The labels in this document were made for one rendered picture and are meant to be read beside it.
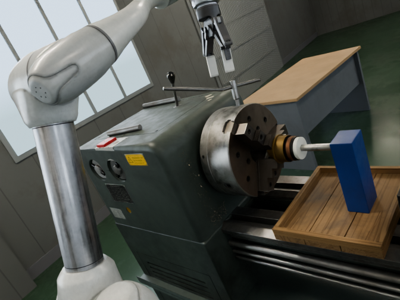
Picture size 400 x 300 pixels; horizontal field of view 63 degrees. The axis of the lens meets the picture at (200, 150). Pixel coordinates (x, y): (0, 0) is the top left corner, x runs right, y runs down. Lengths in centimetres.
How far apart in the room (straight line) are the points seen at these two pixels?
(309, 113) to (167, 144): 218
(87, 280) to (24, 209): 273
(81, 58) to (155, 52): 408
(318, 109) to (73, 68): 270
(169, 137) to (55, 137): 37
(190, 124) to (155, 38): 381
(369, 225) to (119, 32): 80
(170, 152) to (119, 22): 42
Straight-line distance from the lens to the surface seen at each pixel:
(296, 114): 290
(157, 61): 479
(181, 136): 108
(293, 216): 109
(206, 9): 109
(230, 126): 103
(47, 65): 73
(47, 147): 88
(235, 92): 111
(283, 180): 134
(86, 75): 74
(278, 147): 103
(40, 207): 367
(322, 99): 328
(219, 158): 102
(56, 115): 86
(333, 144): 94
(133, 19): 87
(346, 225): 102
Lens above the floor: 152
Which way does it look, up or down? 19 degrees down
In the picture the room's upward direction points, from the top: 23 degrees counter-clockwise
